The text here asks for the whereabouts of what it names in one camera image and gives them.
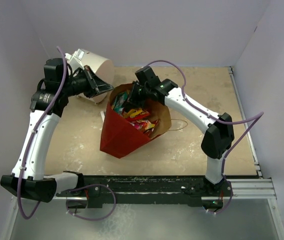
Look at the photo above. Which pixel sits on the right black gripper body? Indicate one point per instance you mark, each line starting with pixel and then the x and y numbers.
pixel 138 95

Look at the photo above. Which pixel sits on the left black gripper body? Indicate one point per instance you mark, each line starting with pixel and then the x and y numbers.
pixel 85 84

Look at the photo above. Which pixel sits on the colourful candy packet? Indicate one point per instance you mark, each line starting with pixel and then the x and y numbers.
pixel 141 120

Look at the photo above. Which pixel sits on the red paper bag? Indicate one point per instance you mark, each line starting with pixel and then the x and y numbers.
pixel 119 138

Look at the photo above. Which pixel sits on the teal candy packet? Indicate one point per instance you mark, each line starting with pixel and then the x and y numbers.
pixel 119 100

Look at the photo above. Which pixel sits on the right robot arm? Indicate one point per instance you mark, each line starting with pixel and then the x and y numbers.
pixel 217 129

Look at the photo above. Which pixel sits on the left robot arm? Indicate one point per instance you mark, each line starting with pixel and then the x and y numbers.
pixel 61 81

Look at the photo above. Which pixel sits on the white cylinder container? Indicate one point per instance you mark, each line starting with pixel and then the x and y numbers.
pixel 101 66

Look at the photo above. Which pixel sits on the small white block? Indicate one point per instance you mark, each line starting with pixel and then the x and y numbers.
pixel 102 113

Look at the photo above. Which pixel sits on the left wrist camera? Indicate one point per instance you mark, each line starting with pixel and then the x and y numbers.
pixel 74 60

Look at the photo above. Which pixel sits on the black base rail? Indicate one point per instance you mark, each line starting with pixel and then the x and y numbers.
pixel 190 190

